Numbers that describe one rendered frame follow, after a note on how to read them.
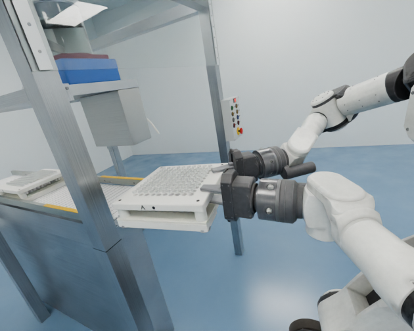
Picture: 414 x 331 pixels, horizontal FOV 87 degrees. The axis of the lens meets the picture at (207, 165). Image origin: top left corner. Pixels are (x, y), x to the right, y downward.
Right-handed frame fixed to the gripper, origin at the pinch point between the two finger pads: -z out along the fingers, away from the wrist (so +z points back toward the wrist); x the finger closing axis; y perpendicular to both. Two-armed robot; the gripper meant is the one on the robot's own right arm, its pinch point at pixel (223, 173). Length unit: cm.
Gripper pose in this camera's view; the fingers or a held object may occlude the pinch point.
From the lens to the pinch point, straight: 62.7
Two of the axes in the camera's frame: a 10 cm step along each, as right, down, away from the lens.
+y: -2.7, -3.1, 9.1
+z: 9.5, -2.2, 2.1
